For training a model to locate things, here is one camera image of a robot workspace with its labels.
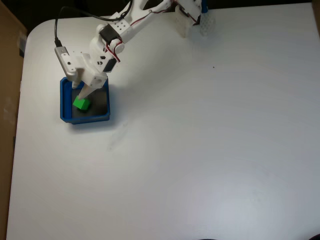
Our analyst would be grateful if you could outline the green cube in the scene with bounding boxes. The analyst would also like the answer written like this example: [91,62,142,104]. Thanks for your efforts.
[72,98,91,112]

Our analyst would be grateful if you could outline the blue box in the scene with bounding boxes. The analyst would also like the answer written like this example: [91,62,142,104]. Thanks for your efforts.
[59,76,111,126]

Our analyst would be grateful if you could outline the brown cardboard box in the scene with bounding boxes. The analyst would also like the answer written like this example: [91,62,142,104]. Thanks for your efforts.
[0,2,28,236]

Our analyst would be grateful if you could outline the grey label sticker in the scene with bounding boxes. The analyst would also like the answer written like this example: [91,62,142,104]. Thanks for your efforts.
[18,34,27,58]

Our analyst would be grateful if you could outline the silver camera box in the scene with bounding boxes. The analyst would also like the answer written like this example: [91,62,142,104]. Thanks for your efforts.
[54,46,78,82]

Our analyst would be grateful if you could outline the black camera cable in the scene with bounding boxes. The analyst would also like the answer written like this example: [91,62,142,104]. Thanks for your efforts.
[53,0,133,48]

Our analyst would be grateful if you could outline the red white servo wire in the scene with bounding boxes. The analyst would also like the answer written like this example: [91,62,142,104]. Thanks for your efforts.
[104,6,201,64]

